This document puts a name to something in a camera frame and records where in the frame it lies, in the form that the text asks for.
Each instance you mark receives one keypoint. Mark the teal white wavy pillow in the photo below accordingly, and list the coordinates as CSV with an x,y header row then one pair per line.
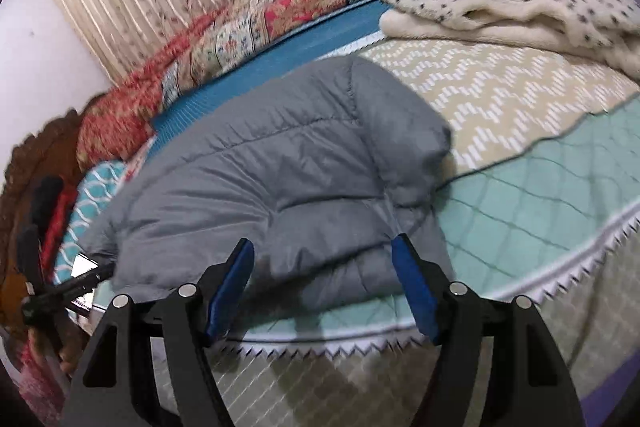
x,y
94,192

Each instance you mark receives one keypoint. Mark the red garment on headboard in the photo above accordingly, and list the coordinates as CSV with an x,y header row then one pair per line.
x,y
55,232

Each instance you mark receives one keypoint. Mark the grey puffer jacket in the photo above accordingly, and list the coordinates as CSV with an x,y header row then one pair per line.
x,y
319,169

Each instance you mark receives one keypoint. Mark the white red floral pillow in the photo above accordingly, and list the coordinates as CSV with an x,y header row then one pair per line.
x,y
136,162

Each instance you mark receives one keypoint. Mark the cream dotted fleece blanket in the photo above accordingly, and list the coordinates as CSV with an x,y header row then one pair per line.
x,y
605,31

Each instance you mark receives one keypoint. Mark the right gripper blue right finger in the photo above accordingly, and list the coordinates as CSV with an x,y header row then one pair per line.
x,y
423,283

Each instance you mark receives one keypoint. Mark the person's left hand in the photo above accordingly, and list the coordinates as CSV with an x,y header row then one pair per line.
x,y
74,340

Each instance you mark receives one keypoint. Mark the carved wooden headboard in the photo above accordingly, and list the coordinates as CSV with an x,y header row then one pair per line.
x,y
50,152

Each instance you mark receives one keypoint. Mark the smartphone with lit screen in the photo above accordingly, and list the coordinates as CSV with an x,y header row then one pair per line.
x,y
81,266

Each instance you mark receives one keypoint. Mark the red floral patchwork quilt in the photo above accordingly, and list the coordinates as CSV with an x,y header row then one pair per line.
x,y
120,123

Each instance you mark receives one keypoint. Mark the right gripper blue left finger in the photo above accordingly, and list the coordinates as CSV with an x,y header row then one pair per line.
x,y
223,288

